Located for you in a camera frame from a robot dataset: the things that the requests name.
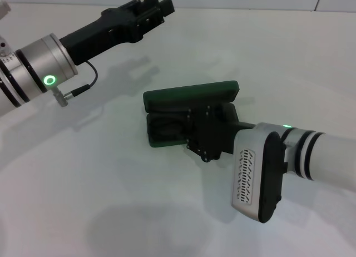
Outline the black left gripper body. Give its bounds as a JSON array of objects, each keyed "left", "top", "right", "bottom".
[{"left": 58, "top": 0, "right": 167, "bottom": 66}]

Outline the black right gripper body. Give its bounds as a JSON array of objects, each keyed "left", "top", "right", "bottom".
[{"left": 185, "top": 102, "right": 257, "bottom": 164}]

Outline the green glasses case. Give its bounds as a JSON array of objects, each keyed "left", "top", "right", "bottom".
[{"left": 142, "top": 80, "right": 241, "bottom": 149}]

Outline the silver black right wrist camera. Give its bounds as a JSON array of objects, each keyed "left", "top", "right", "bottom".
[{"left": 230, "top": 130, "right": 288, "bottom": 224}]

